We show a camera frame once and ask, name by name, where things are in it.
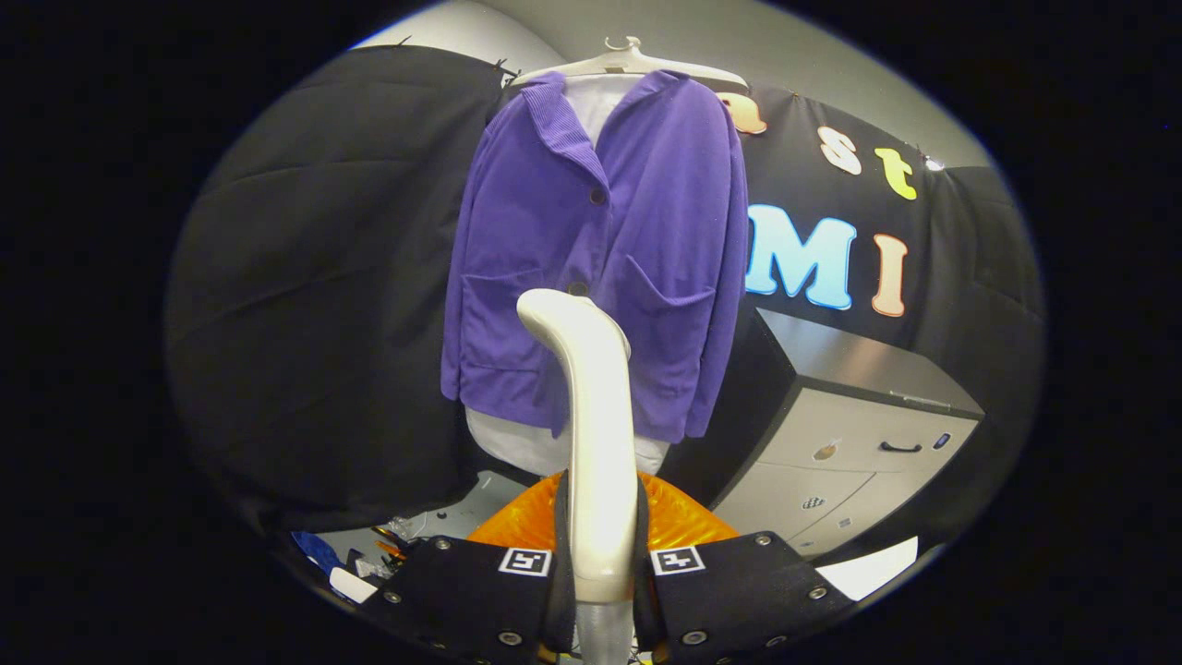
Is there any white shirt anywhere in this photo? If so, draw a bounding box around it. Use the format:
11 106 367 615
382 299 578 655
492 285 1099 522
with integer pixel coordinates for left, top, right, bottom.
464 72 670 478

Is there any grey cabinet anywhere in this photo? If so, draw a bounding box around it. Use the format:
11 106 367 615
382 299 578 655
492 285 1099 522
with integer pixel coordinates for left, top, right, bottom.
660 308 985 560

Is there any white paper stack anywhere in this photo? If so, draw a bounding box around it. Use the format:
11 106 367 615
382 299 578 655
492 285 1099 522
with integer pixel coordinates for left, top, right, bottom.
817 536 920 603

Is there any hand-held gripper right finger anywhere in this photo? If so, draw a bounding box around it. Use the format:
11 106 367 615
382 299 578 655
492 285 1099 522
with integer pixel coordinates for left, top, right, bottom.
633 471 855 665

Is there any white garment steamer head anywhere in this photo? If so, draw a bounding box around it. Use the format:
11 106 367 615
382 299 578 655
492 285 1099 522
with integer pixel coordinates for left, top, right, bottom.
515 288 640 606

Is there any white clothes hanger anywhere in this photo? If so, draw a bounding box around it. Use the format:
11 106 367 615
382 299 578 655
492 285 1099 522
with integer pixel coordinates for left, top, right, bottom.
506 35 749 91

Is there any purple jacket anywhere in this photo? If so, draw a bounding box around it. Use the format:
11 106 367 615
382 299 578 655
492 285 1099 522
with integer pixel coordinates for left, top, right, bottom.
440 69 751 444

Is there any blue item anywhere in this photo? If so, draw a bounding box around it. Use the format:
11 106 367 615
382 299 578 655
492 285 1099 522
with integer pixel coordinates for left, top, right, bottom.
294 531 347 578

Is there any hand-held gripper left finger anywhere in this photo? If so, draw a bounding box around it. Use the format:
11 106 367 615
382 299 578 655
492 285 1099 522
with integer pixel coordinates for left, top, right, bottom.
360 471 578 665

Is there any small white box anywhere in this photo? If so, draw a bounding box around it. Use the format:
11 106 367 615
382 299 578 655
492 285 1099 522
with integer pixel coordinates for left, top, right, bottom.
328 566 380 606

